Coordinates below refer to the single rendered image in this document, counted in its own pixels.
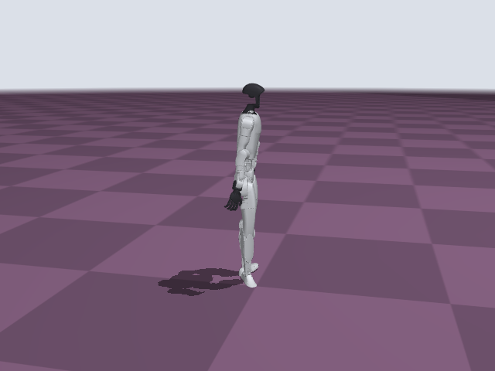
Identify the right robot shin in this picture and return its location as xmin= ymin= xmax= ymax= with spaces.
xmin=240 ymin=227 xmax=254 ymax=276

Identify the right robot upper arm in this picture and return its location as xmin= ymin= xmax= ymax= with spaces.
xmin=237 ymin=117 xmax=254 ymax=160

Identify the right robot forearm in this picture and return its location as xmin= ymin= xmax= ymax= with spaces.
xmin=234 ymin=150 xmax=247 ymax=189

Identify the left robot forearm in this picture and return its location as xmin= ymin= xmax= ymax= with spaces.
xmin=250 ymin=150 xmax=258 ymax=169

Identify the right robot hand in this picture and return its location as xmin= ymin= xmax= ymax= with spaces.
xmin=225 ymin=180 xmax=242 ymax=211

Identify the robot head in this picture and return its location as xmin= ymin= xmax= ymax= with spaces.
xmin=242 ymin=83 xmax=265 ymax=115

